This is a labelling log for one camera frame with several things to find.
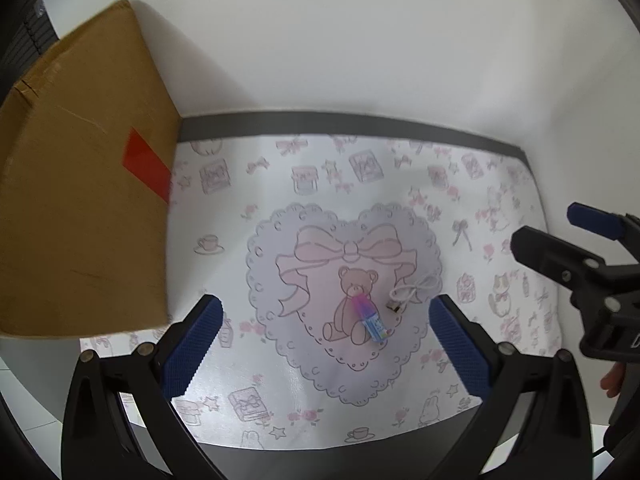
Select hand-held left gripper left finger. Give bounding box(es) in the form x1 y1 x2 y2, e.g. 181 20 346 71
60 294 224 480

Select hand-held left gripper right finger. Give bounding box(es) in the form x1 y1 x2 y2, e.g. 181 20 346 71
428 294 596 480

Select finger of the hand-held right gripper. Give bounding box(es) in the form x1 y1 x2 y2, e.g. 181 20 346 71
510 225 609 307
567 202 640 242

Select white cable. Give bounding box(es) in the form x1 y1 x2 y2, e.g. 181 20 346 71
388 273 441 314

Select pink blue tube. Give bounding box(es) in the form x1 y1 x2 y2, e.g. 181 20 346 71
352 295 389 345

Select brown cardboard box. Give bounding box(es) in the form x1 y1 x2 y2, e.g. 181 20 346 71
0 0 181 344

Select person's right hand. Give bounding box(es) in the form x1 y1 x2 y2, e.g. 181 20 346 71
599 362 626 400

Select white pink printed mat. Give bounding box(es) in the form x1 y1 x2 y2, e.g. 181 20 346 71
79 132 562 454

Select black window blinds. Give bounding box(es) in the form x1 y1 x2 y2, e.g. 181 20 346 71
0 2 59 106

